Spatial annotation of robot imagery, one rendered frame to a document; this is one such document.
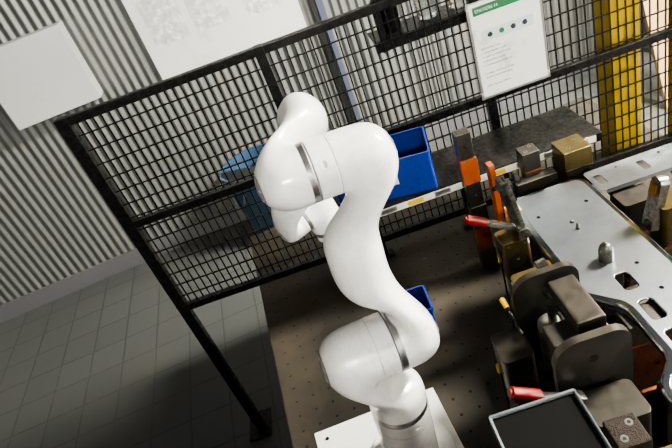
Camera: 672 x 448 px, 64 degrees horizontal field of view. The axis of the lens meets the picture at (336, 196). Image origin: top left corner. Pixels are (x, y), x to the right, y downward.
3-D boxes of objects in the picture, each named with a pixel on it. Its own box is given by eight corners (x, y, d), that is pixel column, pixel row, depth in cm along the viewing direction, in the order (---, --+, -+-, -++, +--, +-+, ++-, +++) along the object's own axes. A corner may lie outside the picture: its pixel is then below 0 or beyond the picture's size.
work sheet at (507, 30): (550, 76, 172) (539, -22, 156) (482, 100, 173) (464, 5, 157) (547, 74, 174) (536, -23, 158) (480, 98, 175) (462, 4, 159)
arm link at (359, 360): (437, 414, 109) (418, 331, 96) (352, 452, 106) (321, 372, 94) (413, 371, 119) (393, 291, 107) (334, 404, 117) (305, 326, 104)
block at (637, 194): (670, 273, 152) (671, 191, 137) (629, 287, 152) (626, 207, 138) (653, 257, 158) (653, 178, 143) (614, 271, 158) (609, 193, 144)
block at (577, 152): (599, 242, 169) (591, 144, 150) (574, 251, 169) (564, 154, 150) (585, 228, 176) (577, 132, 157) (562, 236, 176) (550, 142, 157)
